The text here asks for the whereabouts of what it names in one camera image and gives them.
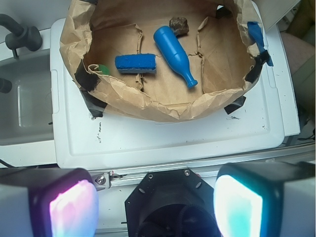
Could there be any metal corner bracket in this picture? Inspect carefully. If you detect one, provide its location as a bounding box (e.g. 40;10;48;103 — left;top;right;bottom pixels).
90;172;112;191

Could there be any grey toy faucet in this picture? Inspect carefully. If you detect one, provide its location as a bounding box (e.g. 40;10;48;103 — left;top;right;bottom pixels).
0;14;42;59

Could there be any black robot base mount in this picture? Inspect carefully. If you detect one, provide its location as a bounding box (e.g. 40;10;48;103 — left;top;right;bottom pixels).
124;168;221;237

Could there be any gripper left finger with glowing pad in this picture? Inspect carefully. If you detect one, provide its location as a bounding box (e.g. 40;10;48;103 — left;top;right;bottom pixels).
0;168;99;237

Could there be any blue plastic bottle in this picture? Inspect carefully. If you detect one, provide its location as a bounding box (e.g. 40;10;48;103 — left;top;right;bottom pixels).
153;26;198;88

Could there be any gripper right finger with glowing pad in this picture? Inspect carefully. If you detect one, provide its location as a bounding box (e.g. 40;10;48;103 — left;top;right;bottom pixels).
213;161;316;237

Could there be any brown paper bag bin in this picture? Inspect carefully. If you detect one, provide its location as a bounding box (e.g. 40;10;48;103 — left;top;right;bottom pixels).
60;0;267;122

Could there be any aluminium frame rail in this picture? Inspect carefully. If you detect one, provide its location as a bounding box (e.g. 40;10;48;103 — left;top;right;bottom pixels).
88;144;316;192

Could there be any brown rock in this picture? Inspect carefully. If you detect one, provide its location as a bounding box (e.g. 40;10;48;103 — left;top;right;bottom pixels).
169;17;189;37

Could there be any blue sponge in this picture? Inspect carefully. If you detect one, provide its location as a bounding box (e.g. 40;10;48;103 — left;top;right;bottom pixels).
115;53;157;74

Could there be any green ball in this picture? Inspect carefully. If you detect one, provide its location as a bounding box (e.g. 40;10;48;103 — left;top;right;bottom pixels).
97;64;111;76

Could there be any blue painter tape strip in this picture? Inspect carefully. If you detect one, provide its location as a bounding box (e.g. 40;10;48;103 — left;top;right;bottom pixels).
247;21;274;67

